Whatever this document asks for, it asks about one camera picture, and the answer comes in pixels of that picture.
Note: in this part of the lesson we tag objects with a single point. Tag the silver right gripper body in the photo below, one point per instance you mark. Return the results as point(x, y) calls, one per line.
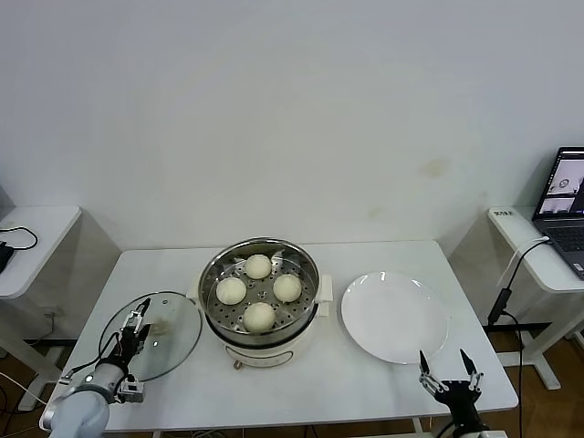
point(458, 396)

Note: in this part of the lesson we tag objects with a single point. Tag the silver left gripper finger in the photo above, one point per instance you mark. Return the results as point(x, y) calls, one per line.
point(135, 318)
point(146, 332)

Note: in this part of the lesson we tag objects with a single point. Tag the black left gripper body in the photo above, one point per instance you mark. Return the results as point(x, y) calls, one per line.
point(130, 343)

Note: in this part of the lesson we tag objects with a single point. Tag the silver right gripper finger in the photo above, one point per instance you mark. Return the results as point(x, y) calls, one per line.
point(473, 376)
point(426, 376)

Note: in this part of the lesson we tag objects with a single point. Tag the round glass pot lid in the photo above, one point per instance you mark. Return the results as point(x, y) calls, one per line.
point(178, 342)

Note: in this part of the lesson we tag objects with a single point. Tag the white steamed baozi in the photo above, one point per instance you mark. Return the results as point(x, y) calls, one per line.
point(259, 317)
point(231, 290)
point(287, 288)
point(257, 266)

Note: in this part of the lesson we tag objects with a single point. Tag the black computer mouse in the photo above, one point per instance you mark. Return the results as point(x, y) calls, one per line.
point(4, 255)

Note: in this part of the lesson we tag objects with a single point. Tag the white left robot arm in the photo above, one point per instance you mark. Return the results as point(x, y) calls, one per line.
point(77, 406)

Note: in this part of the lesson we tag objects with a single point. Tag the stainless steel steamer basket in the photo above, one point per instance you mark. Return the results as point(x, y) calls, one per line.
point(219, 319)

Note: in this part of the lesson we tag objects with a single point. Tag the white table leg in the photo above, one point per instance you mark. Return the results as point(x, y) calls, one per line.
point(422, 428)

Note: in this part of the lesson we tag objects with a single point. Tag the white round plate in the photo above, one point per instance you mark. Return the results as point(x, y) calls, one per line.
point(392, 319)

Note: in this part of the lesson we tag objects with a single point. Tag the white side desk with mouse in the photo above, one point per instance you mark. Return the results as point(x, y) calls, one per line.
point(41, 246)

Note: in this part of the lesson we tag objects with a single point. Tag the white side desk with label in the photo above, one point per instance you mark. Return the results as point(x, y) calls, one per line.
point(524, 269)

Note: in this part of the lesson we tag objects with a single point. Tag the cream electric cooking pot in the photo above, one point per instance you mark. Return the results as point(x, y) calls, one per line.
point(274, 353)

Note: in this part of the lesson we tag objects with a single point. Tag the grey open laptop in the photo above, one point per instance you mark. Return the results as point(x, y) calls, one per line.
point(563, 214)

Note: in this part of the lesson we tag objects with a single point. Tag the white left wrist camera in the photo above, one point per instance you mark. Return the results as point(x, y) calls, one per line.
point(131, 391)

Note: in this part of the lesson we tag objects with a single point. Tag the white wall power plug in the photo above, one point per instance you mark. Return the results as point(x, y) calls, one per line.
point(52, 313)

